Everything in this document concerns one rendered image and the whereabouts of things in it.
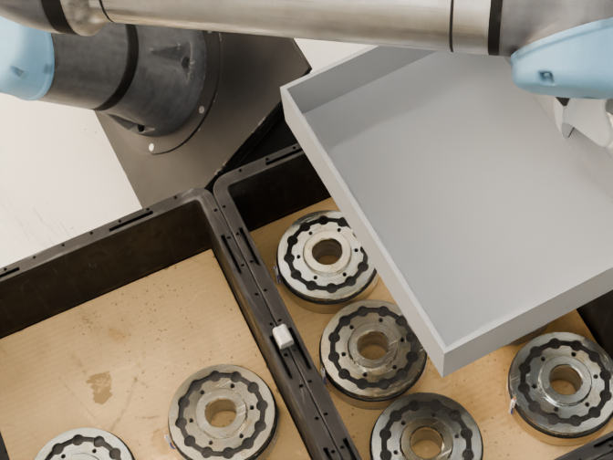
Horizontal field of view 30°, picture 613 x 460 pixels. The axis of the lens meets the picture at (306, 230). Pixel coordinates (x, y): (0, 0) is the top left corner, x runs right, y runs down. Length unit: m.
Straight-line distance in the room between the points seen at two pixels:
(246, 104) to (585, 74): 0.61
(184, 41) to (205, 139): 0.11
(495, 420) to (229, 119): 0.42
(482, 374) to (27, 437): 0.44
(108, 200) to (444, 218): 0.57
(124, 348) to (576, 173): 0.48
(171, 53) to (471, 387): 0.47
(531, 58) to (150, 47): 0.63
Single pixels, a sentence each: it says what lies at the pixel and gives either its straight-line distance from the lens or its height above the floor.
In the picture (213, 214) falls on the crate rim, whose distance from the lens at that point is 1.10.
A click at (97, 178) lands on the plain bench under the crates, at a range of 1.42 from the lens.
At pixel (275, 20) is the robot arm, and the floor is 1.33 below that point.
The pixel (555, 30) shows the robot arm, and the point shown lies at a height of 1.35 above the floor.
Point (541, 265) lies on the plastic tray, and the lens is 0.93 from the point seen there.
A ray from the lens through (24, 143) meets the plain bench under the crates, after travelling 1.47.
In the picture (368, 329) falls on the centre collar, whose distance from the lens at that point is 1.10.
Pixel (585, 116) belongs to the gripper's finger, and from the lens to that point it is 0.92.
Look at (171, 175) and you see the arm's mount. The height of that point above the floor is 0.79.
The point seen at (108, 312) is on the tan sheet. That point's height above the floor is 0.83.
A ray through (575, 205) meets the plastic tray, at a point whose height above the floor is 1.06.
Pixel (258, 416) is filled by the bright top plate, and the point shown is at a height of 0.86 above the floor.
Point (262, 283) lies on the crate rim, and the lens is 1.06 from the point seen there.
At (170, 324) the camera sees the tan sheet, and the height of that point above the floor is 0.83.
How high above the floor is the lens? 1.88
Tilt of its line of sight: 61 degrees down
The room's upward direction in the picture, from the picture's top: 8 degrees counter-clockwise
